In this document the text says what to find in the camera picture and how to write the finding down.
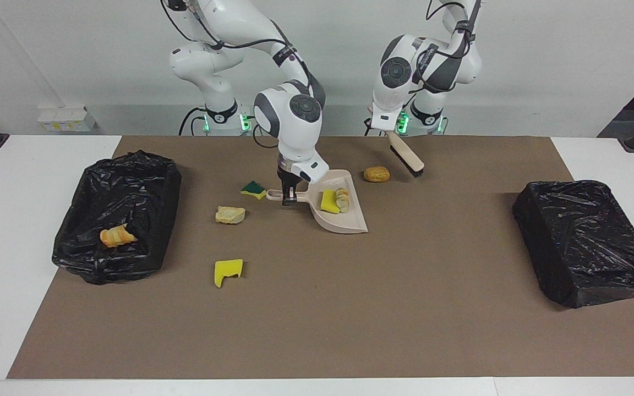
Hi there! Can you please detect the green and yellow sponge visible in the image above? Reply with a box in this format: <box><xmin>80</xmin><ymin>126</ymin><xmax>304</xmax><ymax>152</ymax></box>
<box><xmin>240</xmin><ymin>180</ymin><xmax>267</xmax><ymax>200</ymax></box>

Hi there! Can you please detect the yellow sponge chunk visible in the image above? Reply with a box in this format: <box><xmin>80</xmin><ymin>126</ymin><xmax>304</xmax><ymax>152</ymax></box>
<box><xmin>320</xmin><ymin>189</ymin><xmax>341</xmax><ymax>214</ymax></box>

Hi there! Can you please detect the beige plastic dustpan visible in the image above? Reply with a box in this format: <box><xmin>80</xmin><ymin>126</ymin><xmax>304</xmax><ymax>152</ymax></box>
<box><xmin>266</xmin><ymin>169</ymin><xmax>369</xmax><ymax>234</ymax></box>

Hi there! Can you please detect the tan toast piece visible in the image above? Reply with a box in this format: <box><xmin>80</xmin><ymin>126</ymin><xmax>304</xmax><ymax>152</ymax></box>
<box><xmin>215</xmin><ymin>206</ymin><xmax>246</xmax><ymax>225</ymax></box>

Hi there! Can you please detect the notched yellow sponge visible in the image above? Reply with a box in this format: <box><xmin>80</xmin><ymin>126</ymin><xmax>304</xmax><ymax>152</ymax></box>
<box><xmin>214</xmin><ymin>258</ymin><xmax>244</xmax><ymax>289</ymax></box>

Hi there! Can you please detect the beige hand brush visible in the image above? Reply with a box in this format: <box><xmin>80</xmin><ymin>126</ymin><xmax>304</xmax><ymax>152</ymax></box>
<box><xmin>386</xmin><ymin>131</ymin><xmax>425</xmax><ymax>178</ymax></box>

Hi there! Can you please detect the open bin with black bag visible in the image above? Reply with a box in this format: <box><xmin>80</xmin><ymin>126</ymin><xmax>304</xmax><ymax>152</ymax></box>
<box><xmin>52</xmin><ymin>150</ymin><xmax>182</xmax><ymax>285</ymax></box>

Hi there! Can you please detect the bin covered by black bag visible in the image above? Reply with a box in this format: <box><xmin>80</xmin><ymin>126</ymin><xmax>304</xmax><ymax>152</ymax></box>
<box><xmin>512</xmin><ymin>180</ymin><xmax>634</xmax><ymax>309</ymax></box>

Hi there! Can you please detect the brown table mat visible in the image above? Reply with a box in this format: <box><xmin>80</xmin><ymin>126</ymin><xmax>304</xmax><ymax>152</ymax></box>
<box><xmin>7</xmin><ymin>136</ymin><xmax>634</xmax><ymax>379</ymax></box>

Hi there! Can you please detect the orange croissant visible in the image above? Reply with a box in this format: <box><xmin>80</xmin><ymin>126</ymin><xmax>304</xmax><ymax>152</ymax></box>
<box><xmin>100</xmin><ymin>224</ymin><xmax>138</xmax><ymax>248</ymax></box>

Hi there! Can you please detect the black left base cable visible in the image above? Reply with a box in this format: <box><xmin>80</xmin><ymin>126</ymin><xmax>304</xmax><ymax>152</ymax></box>
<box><xmin>364</xmin><ymin>109</ymin><xmax>408</xmax><ymax>136</ymax></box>

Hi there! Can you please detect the black base cable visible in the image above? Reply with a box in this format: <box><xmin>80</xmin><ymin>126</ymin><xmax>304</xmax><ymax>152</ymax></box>
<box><xmin>364</xmin><ymin>109</ymin><xmax>408</xmax><ymax>136</ymax></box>
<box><xmin>178</xmin><ymin>106</ymin><xmax>207</xmax><ymax>136</ymax></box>

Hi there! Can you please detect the black right base cable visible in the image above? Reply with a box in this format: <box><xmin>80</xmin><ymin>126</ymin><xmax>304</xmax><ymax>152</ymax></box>
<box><xmin>178</xmin><ymin>106</ymin><xmax>207</xmax><ymax>136</ymax></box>

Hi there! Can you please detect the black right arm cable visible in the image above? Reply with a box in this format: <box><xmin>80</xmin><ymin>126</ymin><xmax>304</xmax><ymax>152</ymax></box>
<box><xmin>160</xmin><ymin>0</ymin><xmax>318</xmax><ymax>149</ymax></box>

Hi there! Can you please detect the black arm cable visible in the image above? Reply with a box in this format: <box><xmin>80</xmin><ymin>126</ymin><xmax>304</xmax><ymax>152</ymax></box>
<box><xmin>415</xmin><ymin>0</ymin><xmax>483</xmax><ymax>94</ymax></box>
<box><xmin>160</xmin><ymin>0</ymin><xmax>318</xmax><ymax>149</ymax></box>

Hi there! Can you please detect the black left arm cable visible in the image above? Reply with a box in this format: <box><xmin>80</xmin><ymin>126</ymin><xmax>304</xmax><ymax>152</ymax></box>
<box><xmin>415</xmin><ymin>0</ymin><xmax>483</xmax><ymax>94</ymax></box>

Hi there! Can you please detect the white wall power strip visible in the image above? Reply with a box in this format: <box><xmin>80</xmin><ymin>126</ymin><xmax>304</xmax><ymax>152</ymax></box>
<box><xmin>37</xmin><ymin>106</ymin><xmax>97</xmax><ymax>133</ymax></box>

